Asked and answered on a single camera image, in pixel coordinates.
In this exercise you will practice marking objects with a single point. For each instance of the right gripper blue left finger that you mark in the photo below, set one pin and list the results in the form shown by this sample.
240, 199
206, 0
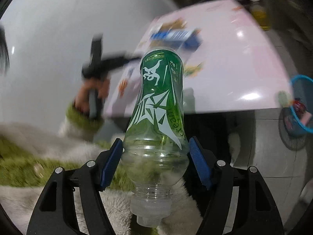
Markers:
108, 162

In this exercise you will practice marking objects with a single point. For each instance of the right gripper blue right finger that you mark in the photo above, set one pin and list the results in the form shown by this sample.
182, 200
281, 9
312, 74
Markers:
200, 163

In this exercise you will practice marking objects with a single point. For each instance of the yellow oil bottle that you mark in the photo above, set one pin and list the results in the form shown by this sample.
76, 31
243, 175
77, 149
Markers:
260, 15

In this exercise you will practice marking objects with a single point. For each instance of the blue toothpaste box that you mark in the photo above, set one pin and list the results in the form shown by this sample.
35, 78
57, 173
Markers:
178, 38

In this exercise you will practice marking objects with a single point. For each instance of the green fuzzy left sleeve forearm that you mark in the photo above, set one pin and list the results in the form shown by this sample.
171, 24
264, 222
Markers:
78, 125

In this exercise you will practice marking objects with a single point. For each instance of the left hand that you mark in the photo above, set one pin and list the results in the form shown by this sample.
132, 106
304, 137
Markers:
81, 101

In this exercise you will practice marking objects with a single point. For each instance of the green label plastic bottle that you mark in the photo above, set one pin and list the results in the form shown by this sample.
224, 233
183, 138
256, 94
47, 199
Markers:
155, 144

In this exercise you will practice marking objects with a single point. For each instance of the blue mesh trash basket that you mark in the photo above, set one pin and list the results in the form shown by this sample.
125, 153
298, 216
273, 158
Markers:
297, 107

